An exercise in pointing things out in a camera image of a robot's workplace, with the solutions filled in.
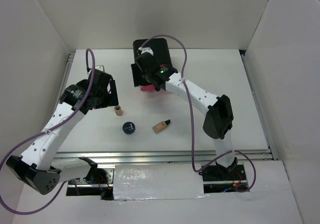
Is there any white foil cover sheet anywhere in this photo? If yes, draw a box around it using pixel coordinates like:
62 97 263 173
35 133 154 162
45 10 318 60
113 163 205 201

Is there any navy round compact jar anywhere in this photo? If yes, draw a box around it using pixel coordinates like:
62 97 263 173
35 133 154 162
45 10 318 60
122 121 136 135

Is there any aluminium front rail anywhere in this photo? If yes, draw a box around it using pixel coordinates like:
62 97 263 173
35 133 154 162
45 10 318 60
54 149 273 164

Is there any aluminium right side rail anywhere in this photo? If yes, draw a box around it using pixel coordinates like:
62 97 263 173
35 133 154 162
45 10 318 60
239 50 279 161

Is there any aluminium left side rail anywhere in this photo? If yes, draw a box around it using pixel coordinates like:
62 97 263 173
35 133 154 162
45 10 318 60
61 52 75 86

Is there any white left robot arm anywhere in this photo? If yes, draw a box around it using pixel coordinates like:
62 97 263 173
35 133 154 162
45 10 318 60
6 69 119 195

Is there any lying beige foundation bottle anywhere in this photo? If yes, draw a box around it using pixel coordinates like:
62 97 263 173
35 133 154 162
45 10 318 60
152 119 171 134

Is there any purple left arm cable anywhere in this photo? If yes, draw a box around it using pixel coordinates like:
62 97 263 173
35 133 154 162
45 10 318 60
0 48 96 215

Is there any upright beige foundation bottle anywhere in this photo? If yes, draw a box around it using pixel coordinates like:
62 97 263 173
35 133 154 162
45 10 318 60
113 105 123 116

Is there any aluminium rail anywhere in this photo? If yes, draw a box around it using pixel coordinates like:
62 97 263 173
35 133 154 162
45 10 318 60
61 52 75 86
54 149 273 164
239 50 279 161

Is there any pink middle drawer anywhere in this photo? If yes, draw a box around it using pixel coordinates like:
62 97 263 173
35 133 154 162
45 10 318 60
140 84 165 92

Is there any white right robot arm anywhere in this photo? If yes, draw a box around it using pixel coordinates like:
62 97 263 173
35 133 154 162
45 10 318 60
131 47 238 180

